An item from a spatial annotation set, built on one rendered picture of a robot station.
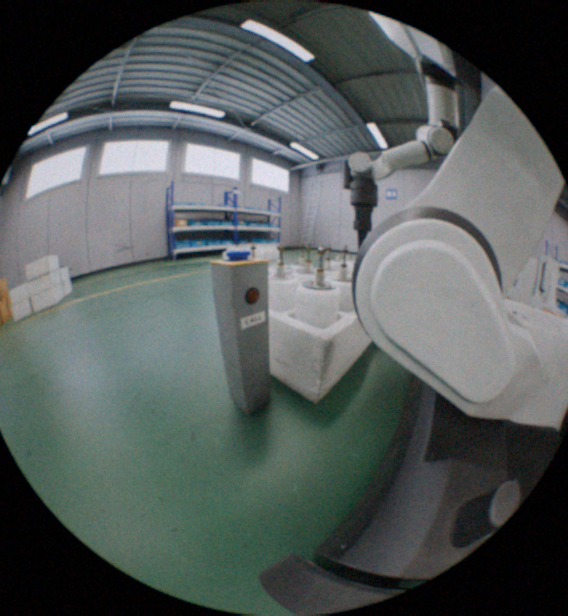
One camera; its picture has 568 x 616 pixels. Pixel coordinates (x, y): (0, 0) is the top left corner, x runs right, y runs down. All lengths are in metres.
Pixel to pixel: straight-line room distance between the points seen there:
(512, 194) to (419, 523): 0.25
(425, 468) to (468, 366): 0.09
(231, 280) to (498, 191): 0.31
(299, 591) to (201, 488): 0.25
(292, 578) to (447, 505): 0.12
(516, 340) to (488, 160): 0.14
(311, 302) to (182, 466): 0.40
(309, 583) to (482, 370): 0.19
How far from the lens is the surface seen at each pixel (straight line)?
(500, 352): 0.15
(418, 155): 0.63
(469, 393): 0.17
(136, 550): 0.42
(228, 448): 0.39
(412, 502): 0.18
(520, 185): 0.22
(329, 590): 0.18
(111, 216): 5.44
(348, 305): 0.47
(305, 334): 0.35
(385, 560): 0.16
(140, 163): 5.80
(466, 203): 0.19
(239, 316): 0.27
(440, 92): 0.68
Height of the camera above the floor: 0.34
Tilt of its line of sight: 21 degrees down
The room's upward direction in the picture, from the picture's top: 1 degrees clockwise
